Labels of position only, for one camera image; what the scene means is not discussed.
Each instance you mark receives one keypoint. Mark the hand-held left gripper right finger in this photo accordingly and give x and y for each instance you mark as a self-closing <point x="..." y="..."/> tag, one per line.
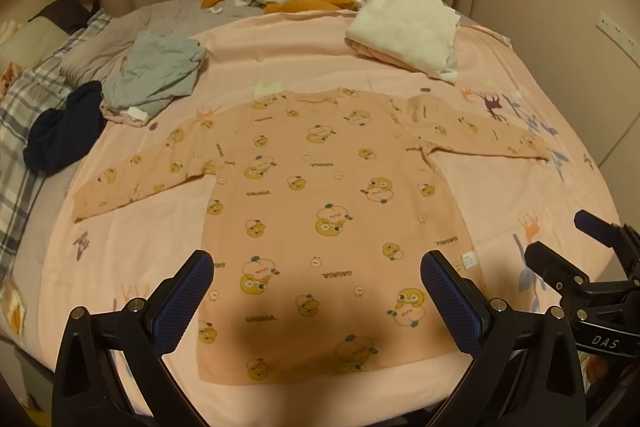
<point x="452" y="304"/>

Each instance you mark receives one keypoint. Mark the pink animal print blanket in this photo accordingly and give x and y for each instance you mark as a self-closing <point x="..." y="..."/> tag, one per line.
<point x="500" y="207"/>

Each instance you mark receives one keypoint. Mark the white folded garment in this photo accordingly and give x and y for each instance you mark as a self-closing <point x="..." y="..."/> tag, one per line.
<point x="407" y="27"/>

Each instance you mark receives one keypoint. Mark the pink folded garment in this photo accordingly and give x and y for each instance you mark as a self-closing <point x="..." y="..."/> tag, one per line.
<point x="372" y="52"/>

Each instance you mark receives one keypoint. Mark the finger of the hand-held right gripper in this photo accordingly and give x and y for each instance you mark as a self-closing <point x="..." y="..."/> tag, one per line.
<point x="555" y="269"/>
<point x="595" y="227"/>

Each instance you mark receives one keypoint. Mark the beige and brown pillow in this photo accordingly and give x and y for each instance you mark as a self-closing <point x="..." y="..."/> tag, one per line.
<point x="35" y="34"/>

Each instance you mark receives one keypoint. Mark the plaid bed sheet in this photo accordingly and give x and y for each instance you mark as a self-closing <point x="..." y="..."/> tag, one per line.
<point x="20" y="147"/>

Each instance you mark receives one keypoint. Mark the grey garment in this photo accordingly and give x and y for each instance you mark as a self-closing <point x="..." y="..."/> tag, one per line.
<point x="155" y="72"/>

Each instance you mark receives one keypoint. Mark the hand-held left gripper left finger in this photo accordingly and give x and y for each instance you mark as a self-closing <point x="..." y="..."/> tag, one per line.
<point x="184" y="304"/>

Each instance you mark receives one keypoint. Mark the white wall socket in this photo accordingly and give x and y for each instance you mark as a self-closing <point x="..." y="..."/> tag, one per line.
<point x="617" y="29"/>

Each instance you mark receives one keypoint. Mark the pink cartoon print shirt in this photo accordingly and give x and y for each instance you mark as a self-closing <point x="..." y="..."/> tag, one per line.
<point x="320" y="207"/>

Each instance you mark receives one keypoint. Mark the dark navy garment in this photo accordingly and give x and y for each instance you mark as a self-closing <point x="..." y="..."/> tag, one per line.
<point x="62" y="132"/>

